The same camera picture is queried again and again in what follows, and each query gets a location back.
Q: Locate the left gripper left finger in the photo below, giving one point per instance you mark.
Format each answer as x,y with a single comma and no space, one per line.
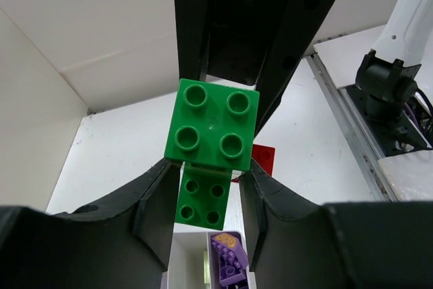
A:
121,240

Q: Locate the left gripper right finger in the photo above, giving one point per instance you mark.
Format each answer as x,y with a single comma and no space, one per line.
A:
295,243

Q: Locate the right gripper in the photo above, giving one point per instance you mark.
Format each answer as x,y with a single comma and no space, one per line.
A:
240,35

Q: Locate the purple lego brick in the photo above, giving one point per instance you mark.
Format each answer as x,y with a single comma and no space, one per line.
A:
228,255

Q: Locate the green duplo brick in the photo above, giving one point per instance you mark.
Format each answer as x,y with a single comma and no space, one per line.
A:
212,125

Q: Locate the green and red duplo stack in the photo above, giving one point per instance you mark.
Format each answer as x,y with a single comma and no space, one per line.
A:
203,196

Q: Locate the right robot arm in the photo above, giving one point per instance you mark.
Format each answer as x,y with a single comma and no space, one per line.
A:
405,35

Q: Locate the left clear divided container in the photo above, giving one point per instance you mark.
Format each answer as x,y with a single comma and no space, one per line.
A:
188,265

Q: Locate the red square lego plate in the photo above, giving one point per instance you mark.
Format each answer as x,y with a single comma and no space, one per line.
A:
264,157

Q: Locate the metal table rail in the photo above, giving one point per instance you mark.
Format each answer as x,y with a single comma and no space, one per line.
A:
363,146

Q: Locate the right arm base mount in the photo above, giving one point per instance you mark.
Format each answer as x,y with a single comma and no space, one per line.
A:
381,92

